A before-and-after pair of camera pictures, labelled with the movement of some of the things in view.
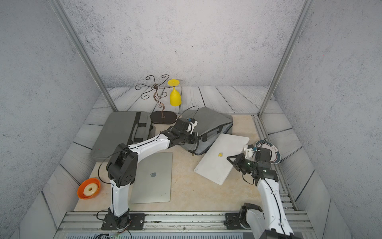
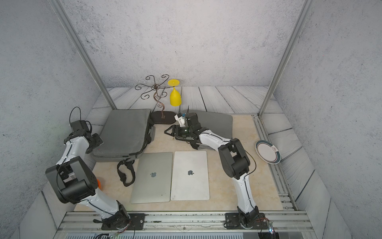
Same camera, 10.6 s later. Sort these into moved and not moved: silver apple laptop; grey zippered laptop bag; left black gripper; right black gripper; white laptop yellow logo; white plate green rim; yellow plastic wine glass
Moved: white laptop yellow logo; right black gripper; left black gripper
Not moved: grey zippered laptop bag; white plate green rim; silver apple laptop; yellow plastic wine glass
